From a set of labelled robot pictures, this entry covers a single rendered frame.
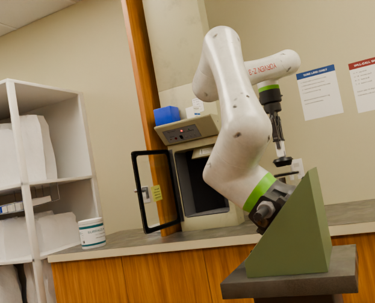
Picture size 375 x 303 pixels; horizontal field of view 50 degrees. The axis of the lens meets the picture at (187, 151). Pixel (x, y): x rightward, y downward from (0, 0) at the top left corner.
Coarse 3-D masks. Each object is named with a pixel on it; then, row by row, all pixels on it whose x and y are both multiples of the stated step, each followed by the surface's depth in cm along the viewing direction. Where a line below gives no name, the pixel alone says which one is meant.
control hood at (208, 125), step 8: (184, 120) 202; (192, 120) 201; (200, 120) 200; (208, 120) 199; (216, 120) 203; (160, 128) 209; (168, 128) 208; (176, 128) 207; (200, 128) 204; (208, 128) 203; (216, 128) 202; (160, 136) 213; (200, 136) 208; (168, 144) 216
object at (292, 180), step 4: (288, 172) 179; (292, 172) 170; (284, 176) 171; (288, 176) 171; (292, 176) 171; (296, 176) 172; (280, 180) 173; (284, 180) 171; (288, 180) 171; (292, 180) 171; (296, 180) 172; (288, 184) 171; (292, 184) 171; (296, 184) 172
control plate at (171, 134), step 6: (186, 126) 204; (192, 126) 204; (168, 132) 210; (174, 132) 209; (180, 132) 208; (186, 132) 207; (192, 132) 207; (198, 132) 206; (168, 138) 213; (174, 138) 212; (180, 138) 211; (186, 138) 210
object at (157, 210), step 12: (144, 156) 199; (156, 156) 207; (144, 168) 198; (156, 168) 205; (168, 168) 214; (144, 180) 196; (156, 180) 203; (168, 180) 212; (144, 192) 194; (156, 192) 202; (168, 192) 210; (144, 204) 192; (156, 204) 200; (168, 204) 208; (156, 216) 198; (168, 216) 206
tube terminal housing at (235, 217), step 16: (160, 96) 221; (176, 96) 217; (192, 96) 213; (208, 112) 209; (176, 144) 217; (192, 144) 213; (208, 144) 209; (240, 208) 210; (192, 224) 214; (208, 224) 210; (224, 224) 206
